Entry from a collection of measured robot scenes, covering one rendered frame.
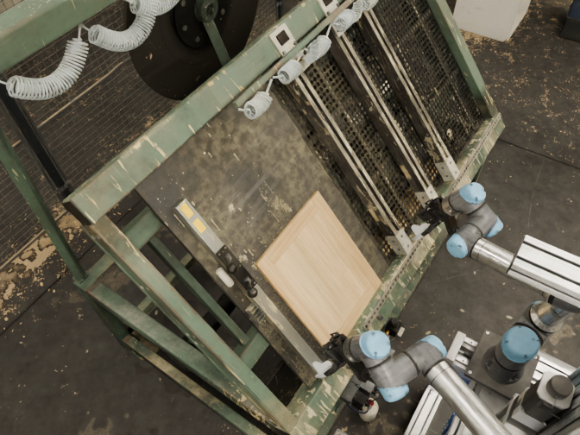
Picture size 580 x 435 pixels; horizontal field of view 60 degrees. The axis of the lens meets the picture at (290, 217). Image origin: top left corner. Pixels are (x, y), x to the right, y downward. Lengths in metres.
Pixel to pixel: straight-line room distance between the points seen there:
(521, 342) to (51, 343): 2.75
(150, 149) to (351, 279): 1.08
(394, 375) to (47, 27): 1.40
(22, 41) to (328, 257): 1.35
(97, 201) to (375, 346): 0.90
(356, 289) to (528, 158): 2.49
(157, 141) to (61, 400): 2.11
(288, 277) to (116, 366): 1.65
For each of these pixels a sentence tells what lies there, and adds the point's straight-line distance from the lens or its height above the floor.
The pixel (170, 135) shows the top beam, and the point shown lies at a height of 1.84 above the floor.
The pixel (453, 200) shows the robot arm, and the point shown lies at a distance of 1.84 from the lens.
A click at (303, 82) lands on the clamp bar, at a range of 2.10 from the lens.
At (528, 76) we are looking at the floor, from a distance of 5.23.
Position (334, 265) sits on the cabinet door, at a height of 1.10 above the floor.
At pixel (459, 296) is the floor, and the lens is 3.48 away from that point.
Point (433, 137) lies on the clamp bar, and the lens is 2.68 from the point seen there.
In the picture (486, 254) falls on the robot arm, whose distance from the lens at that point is 1.72.
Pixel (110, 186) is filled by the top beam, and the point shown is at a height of 1.84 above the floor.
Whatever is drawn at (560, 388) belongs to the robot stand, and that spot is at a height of 1.57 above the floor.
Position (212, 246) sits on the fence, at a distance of 1.79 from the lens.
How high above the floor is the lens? 2.95
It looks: 53 degrees down
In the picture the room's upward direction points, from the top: 4 degrees counter-clockwise
